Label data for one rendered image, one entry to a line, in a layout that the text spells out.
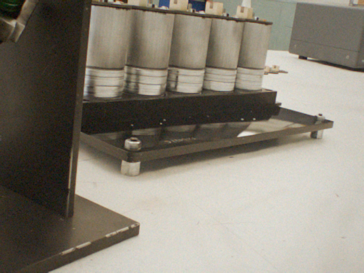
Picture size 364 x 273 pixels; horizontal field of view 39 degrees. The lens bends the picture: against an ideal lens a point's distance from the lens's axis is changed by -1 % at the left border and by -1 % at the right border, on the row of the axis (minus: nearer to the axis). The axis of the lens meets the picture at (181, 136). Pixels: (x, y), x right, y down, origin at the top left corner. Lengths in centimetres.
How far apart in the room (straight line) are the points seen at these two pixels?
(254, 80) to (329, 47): 56
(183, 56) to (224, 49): 3
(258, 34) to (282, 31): 558
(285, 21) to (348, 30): 504
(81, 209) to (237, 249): 5
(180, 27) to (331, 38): 62
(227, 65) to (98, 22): 9
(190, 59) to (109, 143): 8
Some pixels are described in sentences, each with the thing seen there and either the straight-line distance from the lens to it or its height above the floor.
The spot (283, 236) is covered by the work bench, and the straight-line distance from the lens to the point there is 17.
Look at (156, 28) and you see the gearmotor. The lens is 25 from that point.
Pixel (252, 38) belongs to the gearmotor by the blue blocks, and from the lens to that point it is 31.
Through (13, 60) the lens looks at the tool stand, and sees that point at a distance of 16.
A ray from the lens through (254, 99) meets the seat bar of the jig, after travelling 31.
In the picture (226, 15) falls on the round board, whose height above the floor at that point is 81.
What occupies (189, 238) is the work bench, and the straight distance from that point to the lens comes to 16.
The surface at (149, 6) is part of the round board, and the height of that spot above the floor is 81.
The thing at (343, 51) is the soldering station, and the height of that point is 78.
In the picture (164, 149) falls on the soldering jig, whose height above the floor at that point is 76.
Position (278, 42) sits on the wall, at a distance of 591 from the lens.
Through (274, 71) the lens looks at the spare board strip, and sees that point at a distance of 63.
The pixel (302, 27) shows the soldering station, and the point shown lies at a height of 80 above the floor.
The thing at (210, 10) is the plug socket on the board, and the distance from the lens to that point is 29.
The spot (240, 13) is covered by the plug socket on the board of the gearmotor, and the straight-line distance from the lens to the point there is 31.
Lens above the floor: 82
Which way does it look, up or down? 14 degrees down
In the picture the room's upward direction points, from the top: 8 degrees clockwise
